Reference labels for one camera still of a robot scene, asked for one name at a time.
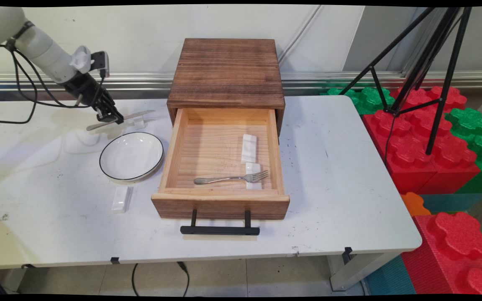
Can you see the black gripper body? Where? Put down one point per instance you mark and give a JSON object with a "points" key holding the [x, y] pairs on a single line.
{"points": [[86, 90]]}

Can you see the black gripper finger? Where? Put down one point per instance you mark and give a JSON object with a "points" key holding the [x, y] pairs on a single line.
{"points": [[114, 112], [103, 115]]}

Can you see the silver table knife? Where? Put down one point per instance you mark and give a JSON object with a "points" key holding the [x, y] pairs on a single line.
{"points": [[138, 114]]}

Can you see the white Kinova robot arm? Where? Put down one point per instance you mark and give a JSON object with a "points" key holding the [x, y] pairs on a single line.
{"points": [[36, 46]]}

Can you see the small white cutlery rest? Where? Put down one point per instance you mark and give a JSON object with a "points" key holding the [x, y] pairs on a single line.
{"points": [[139, 123]]}

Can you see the white plate black rim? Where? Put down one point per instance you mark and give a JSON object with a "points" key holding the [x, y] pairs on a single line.
{"points": [[131, 156]]}

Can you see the white cutlery rest block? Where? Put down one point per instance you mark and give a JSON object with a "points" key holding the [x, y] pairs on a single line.
{"points": [[120, 200], [252, 167]]}

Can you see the dark wooden drawer cabinet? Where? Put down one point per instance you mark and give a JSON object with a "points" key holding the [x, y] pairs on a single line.
{"points": [[226, 71]]}

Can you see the silver fork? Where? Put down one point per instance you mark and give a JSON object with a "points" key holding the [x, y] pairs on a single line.
{"points": [[224, 179]]}

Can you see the long white cutlery rest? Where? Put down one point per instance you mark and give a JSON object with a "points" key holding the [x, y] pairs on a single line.
{"points": [[249, 148]]}

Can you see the light wooden drawer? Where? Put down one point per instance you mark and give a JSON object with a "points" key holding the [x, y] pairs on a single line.
{"points": [[220, 205]]}

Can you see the black table edge clip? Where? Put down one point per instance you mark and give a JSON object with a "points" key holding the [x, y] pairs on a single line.
{"points": [[346, 253], [115, 260], [27, 265]]}

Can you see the green foam block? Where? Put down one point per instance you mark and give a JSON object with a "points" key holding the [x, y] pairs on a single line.
{"points": [[481, 146], [368, 100]]}

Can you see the white table leg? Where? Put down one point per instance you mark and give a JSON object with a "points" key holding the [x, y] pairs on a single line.
{"points": [[349, 274]]}

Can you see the large red foam block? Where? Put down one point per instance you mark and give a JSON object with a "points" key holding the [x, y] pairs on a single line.
{"points": [[416, 150], [454, 251]]}

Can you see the orange foam block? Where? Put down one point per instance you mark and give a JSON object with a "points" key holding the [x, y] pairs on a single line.
{"points": [[414, 205]]}

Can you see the teal foam block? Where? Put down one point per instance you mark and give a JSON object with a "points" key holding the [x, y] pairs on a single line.
{"points": [[450, 202], [389, 278]]}

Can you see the black tripod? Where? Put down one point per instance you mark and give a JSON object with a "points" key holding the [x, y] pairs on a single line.
{"points": [[437, 104]]}

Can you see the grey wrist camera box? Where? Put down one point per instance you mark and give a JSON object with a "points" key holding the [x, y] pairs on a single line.
{"points": [[100, 62]]}

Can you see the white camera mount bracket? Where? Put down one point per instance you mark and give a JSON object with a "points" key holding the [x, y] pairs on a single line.
{"points": [[81, 58]]}

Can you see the white wall conduit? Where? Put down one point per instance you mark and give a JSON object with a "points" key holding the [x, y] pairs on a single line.
{"points": [[299, 35]]}

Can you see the metal wall rail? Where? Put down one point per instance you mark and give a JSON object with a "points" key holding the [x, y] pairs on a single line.
{"points": [[329, 79]]}

